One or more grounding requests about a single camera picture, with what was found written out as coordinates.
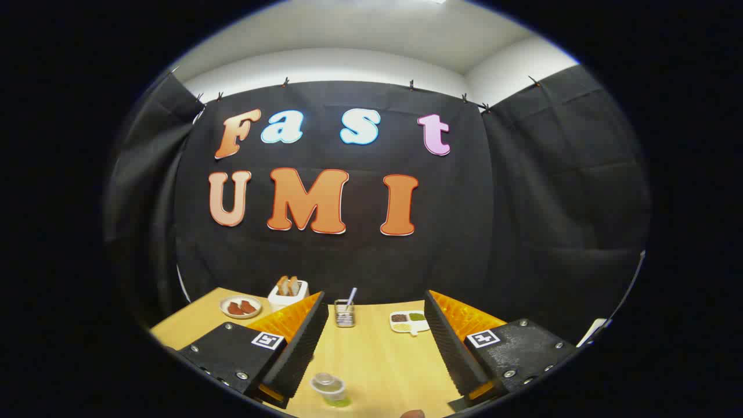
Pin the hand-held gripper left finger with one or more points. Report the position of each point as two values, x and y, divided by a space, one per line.
302 348

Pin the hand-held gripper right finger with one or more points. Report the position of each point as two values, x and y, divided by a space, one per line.
447 348

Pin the clear juice bottle green label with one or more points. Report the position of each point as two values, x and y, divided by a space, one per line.
329 389

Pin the white divided bean dish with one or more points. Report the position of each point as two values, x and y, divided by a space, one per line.
409 323

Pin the white toaster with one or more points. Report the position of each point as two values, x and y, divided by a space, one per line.
284 302

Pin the toasted bread slice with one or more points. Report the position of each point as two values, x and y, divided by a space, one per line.
294 285
282 286

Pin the red meat piece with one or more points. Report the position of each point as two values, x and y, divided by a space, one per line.
249 306
235 309

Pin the wooden table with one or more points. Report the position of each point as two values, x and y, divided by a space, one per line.
377 366

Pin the white round plate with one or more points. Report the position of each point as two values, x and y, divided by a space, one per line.
232 315

